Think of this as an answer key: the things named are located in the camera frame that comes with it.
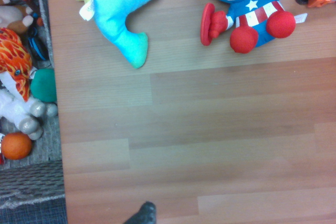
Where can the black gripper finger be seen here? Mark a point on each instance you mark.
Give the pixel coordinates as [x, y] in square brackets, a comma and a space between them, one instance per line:
[143, 214]

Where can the grey woven fabric basket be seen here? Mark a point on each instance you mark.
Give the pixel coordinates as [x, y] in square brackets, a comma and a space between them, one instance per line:
[39, 176]

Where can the green plush toy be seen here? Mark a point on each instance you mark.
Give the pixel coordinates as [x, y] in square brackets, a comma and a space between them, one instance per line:
[44, 85]

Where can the black toy with blue stripes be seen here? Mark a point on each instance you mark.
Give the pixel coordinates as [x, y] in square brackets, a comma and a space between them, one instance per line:
[38, 45]

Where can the turquoise plush dinosaur toy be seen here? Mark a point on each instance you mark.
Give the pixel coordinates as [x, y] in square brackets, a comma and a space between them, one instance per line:
[118, 11]

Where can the dark blue rug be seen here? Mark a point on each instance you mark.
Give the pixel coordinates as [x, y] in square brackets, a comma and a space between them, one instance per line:
[31, 212]

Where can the orange plush ball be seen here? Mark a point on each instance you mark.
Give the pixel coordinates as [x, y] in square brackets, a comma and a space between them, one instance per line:
[16, 145]

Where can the white plush unicorn orange mane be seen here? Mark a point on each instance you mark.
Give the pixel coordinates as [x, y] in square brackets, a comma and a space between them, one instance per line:
[15, 87]

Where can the Captain America plush doll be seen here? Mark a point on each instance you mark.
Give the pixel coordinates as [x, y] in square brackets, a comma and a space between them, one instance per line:
[246, 11]

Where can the brown and white plush animal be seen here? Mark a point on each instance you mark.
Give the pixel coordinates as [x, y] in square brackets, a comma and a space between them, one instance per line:
[14, 15]

